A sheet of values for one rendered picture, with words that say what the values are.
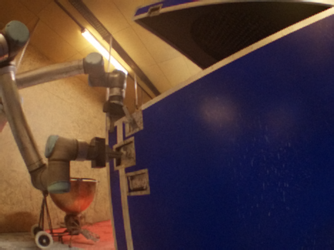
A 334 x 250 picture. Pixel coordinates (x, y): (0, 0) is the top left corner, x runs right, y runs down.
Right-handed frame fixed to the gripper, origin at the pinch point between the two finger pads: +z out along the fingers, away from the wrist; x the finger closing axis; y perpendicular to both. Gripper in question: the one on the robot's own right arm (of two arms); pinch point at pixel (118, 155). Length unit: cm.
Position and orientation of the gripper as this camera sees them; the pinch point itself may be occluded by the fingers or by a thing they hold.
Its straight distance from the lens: 86.5
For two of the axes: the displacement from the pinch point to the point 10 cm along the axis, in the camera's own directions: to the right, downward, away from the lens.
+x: 1.2, 9.3, -3.6
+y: -7.4, 3.2, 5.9
